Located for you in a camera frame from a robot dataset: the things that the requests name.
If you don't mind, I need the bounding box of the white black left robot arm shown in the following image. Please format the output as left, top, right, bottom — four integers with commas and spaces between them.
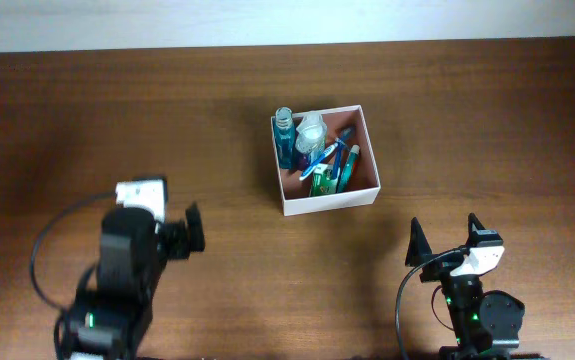
54, 203, 206, 359

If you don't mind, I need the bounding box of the teal mouthwash bottle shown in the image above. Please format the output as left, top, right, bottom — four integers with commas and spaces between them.
273, 107, 295, 169

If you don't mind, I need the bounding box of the white cardboard box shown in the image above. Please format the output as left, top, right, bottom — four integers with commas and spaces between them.
270, 105, 381, 216

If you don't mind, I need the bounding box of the clear purple sanitizer bottle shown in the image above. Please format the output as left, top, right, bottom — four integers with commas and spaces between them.
294, 113, 327, 171

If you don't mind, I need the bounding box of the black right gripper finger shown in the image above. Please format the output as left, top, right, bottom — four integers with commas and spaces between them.
467, 213, 484, 245
405, 217, 433, 266

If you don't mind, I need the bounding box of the green red toothpaste tube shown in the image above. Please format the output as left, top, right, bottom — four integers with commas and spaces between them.
336, 145, 360, 193

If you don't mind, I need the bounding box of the blue white toothbrush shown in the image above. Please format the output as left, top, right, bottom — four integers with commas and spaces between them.
299, 126, 356, 181

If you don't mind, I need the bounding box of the green white soap packet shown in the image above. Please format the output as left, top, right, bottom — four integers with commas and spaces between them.
309, 164, 339, 197

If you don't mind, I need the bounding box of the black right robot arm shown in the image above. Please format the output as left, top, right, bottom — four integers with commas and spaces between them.
399, 213, 525, 359

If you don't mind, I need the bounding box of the blue disposable razor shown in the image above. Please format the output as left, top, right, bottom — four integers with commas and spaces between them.
331, 138, 347, 180

